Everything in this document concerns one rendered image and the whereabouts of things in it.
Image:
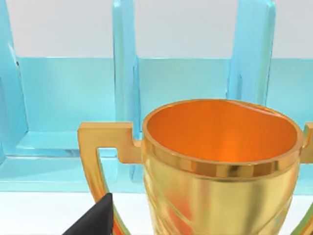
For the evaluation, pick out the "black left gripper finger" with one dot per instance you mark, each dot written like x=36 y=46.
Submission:
x=97 y=218

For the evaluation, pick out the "gold trophy cup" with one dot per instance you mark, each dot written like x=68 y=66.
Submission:
x=220 y=186

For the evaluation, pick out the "light blue rack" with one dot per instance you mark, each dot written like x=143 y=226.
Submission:
x=68 y=98

